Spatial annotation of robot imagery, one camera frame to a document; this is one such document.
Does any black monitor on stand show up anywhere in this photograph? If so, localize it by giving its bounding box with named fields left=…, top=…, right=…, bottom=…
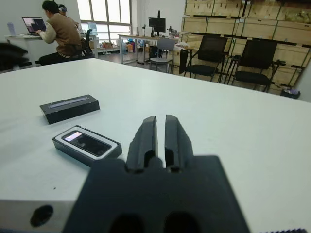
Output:
left=148, top=10, right=167, bottom=37

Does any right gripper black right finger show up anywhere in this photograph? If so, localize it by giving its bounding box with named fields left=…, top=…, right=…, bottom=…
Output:
left=164, top=114, right=195, bottom=172

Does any slim black camera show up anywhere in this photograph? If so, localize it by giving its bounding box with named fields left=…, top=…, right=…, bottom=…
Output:
left=62, top=131, right=112, bottom=157

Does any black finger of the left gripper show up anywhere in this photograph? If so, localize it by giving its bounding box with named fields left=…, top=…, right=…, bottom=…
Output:
left=0, top=57, right=29, bottom=72
left=0, top=42, right=28, bottom=58

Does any wooden desk with white legs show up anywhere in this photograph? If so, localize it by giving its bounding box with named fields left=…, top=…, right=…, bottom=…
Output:
left=118, top=33, right=177, bottom=65

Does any black box with white insert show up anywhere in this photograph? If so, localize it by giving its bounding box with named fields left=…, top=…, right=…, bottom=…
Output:
left=52, top=125, right=122, bottom=167

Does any black mesh chair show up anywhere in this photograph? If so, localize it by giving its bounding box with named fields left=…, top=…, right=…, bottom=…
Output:
left=230, top=38, right=286, bottom=93
left=179, top=34, right=228, bottom=83

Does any person in brown vest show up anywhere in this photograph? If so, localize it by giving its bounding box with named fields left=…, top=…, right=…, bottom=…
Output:
left=38, top=0, right=83, bottom=66

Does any black printed box lid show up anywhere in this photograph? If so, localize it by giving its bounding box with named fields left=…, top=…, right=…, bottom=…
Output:
left=39, top=94, right=101, bottom=125

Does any window with dark frame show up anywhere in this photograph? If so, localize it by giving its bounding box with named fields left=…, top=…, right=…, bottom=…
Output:
left=77, top=0, right=133, bottom=32

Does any black office chair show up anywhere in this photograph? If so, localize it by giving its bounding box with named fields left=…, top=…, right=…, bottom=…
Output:
left=69, top=29, right=93, bottom=58

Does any pale blue box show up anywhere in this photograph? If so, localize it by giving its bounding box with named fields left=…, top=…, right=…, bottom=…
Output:
left=87, top=22, right=98, bottom=36

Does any open laptop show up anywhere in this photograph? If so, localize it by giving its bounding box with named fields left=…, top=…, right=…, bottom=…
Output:
left=21, top=17, right=47, bottom=35

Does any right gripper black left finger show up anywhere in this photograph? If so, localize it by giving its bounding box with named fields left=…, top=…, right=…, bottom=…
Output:
left=125, top=116, right=159, bottom=174

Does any small patterned bag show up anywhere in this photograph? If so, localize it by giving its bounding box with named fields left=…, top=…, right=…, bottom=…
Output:
left=280, top=87, right=301, bottom=99

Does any plywood shipping crate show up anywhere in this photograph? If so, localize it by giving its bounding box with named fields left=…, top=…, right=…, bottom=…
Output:
left=184, top=0, right=247, bottom=18
left=242, top=19, right=311, bottom=47
left=245, top=0, right=311, bottom=24
left=273, top=41, right=311, bottom=87
left=181, top=16, right=245, bottom=37

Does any grey chair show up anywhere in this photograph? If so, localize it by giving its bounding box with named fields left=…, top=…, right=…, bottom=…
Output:
left=149, top=38, right=176, bottom=73

